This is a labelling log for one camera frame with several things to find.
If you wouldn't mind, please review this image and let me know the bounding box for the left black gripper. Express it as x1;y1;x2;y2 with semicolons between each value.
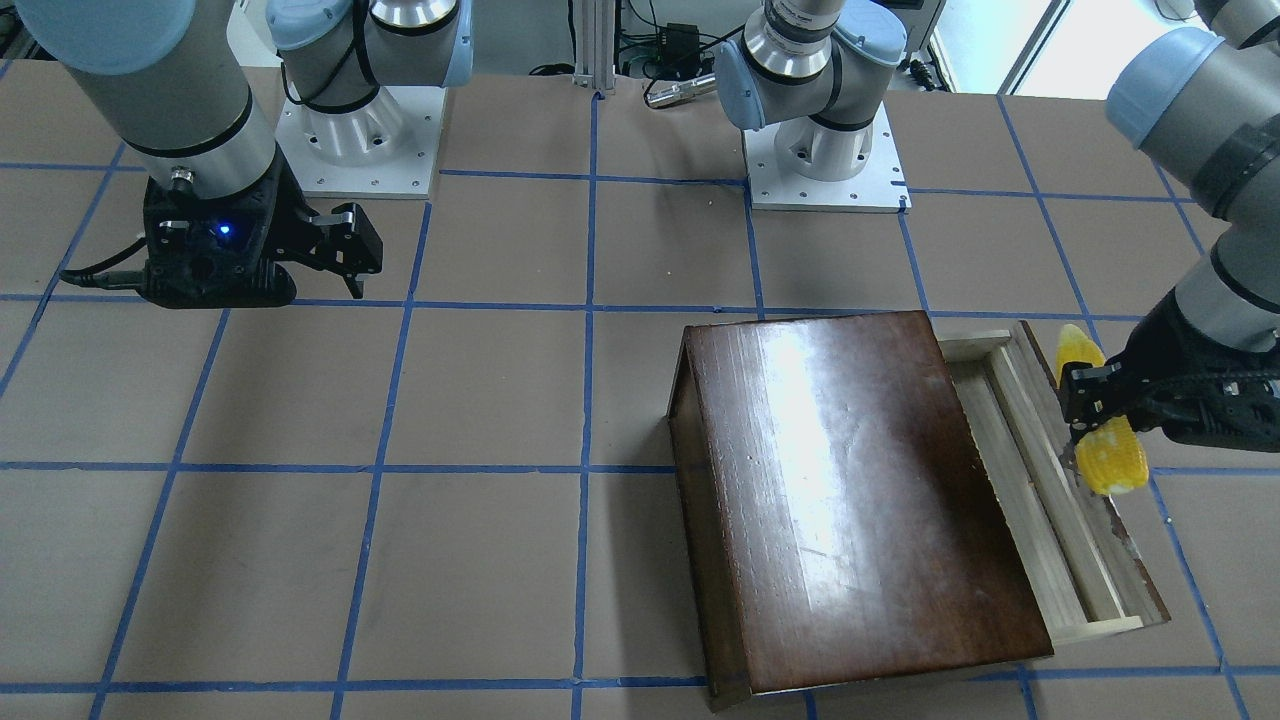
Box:
1060;292;1279;454

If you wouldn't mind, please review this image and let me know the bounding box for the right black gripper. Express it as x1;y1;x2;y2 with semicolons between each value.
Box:
140;165;383;309

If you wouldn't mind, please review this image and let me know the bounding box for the yellow corn cob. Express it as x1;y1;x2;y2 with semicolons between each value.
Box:
1055;324;1149;496

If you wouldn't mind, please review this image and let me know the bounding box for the light wood drawer white handle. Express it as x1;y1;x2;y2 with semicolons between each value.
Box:
938;323;1171;647

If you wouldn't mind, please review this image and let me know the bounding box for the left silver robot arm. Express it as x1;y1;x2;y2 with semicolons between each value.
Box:
714;1;1279;452

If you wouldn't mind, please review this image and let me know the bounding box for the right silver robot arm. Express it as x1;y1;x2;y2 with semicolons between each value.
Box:
15;1;474;309

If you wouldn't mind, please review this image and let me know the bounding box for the dark wooden drawer cabinet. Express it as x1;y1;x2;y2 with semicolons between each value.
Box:
667;311;1053;712

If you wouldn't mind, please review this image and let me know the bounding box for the black power adapter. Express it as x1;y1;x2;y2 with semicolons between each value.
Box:
657;22;701;74

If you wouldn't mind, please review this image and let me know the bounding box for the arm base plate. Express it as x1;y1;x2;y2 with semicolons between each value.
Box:
742;104;913;213
276;86;449;200

